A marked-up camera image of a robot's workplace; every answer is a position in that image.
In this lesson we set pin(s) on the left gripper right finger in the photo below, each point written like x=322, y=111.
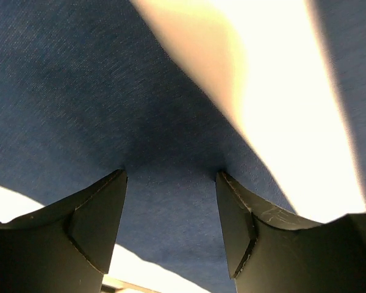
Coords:
x=269, y=249

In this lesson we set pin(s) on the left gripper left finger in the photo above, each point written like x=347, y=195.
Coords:
x=66, y=246

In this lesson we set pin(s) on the dark blue denim trousers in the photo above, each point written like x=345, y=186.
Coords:
x=273, y=93

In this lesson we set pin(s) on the aluminium frame rail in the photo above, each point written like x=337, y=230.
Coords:
x=110, y=284

